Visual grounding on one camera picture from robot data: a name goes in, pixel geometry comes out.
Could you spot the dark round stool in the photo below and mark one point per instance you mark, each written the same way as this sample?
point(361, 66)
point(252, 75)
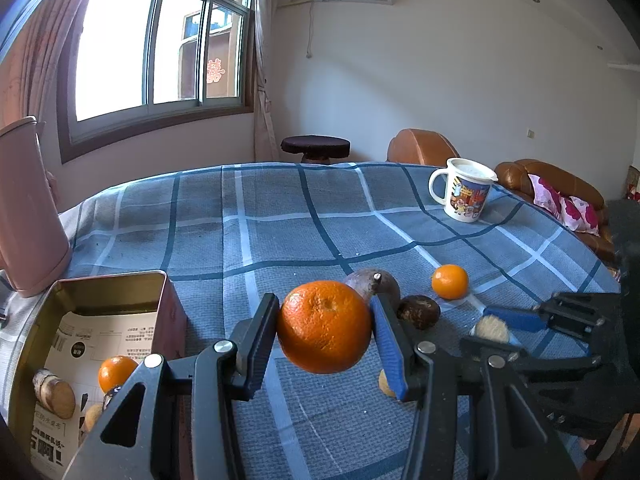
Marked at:
point(316, 149)

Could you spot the sliding glass window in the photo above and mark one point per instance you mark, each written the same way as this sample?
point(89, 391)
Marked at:
point(133, 66)

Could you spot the printed paper sheet in tin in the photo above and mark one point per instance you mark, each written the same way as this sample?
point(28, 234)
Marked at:
point(79, 346)

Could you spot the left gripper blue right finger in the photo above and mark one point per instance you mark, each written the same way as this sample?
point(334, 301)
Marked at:
point(399, 361)

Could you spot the pink curtain left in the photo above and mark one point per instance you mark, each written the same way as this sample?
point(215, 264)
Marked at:
point(27, 73)

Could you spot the pink curtain right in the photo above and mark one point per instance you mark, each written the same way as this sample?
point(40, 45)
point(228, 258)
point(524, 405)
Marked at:
point(265, 142)

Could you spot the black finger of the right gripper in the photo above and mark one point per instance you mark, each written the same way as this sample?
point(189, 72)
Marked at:
point(522, 361)

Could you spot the brown leather sofa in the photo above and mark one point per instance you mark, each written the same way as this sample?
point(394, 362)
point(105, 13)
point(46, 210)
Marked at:
point(515, 177)

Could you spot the fuzzy rice-topped dark cup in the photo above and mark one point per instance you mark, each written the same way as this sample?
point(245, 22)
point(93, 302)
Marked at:
point(492, 328)

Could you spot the pink floral cushion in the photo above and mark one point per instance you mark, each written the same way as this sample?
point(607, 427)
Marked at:
point(575, 214)

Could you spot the dark brown round fruit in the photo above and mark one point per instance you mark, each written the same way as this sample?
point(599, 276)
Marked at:
point(421, 311)

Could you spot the pink curtain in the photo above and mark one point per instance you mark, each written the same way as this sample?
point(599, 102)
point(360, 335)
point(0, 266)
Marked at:
point(27, 73)
point(265, 142)

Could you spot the white cartoon printed mug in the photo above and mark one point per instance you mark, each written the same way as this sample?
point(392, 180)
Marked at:
point(466, 188)

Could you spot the small tangerine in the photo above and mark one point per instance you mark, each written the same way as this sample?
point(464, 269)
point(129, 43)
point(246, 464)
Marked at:
point(450, 282)
point(115, 371)

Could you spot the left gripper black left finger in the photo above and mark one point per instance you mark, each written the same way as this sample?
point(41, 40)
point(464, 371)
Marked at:
point(243, 358)

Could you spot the blue plaid tablecloth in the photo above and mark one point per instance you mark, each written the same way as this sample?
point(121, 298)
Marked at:
point(228, 235)

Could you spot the tan round longan fruit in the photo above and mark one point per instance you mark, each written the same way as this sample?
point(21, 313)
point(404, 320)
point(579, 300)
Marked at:
point(384, 385)

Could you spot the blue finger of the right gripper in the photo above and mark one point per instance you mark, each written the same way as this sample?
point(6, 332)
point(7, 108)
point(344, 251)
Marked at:
point(573, 314)

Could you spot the gold metal tin box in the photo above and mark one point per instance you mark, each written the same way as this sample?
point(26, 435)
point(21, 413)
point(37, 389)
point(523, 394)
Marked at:
point(130, 293)

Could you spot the pink electric kettle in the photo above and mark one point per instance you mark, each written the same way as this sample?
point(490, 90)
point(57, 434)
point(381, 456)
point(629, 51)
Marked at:
point(35, 250)

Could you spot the purple passion fruit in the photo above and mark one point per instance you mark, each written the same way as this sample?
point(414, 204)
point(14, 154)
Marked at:
point(370, 282)

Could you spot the large orange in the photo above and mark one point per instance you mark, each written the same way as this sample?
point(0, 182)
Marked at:
point(324, 327)

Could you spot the small tangerine in tin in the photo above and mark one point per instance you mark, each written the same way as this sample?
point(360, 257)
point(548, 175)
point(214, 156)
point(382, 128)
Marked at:
point(115, 371)

